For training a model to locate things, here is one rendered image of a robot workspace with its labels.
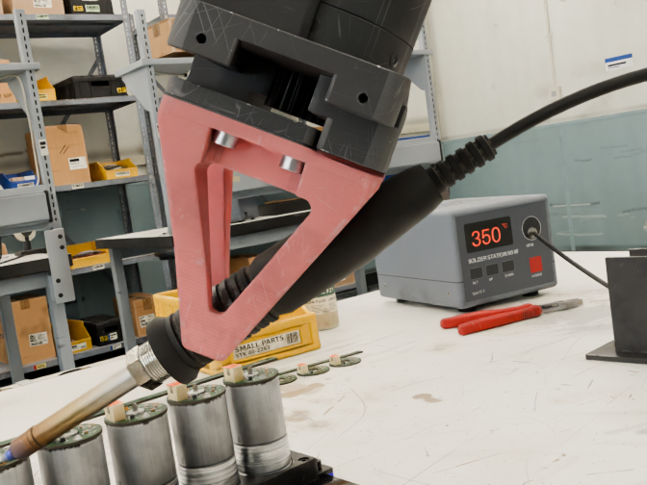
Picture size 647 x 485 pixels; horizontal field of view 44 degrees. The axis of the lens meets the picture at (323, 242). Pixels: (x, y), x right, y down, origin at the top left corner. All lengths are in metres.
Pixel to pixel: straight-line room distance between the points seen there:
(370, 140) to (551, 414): 0.27
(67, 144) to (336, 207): 4.33
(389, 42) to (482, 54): 6.13
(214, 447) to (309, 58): 0.19
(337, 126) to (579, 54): 5.64
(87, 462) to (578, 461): 0.22
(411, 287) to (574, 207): 5.16
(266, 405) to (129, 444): 0.06
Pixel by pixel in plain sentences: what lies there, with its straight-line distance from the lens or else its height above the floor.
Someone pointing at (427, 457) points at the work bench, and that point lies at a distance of 0.42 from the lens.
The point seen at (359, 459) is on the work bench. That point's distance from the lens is 0.43.
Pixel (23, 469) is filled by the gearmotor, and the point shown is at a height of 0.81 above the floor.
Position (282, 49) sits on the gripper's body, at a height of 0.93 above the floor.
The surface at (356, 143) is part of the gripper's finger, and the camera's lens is 0.22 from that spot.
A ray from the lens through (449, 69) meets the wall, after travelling 6.61.
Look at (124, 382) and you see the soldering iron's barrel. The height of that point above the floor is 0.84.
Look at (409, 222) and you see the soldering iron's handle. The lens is 0.26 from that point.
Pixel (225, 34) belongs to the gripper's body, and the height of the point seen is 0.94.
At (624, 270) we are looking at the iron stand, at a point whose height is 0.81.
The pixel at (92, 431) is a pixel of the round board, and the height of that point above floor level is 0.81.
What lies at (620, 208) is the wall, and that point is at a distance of 5.75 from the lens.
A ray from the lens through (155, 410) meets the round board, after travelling 0.34.
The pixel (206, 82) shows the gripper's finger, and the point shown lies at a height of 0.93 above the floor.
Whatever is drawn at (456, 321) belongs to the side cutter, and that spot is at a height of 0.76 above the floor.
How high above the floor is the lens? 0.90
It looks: 5 degrees down
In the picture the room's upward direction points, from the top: 8 degrees counter-clockwise
